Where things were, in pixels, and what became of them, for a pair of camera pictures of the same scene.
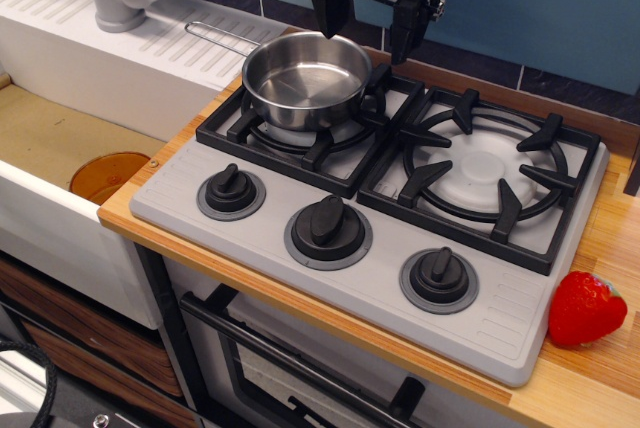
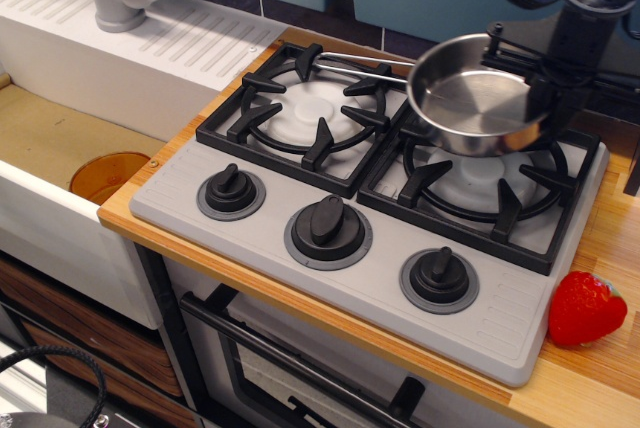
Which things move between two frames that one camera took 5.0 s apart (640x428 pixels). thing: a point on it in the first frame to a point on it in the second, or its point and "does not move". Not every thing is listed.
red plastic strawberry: [584, 308] does not move
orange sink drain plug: [95, 177] does not move
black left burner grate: [337, 161] does not move
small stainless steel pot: [303, 81] to [471, 93]
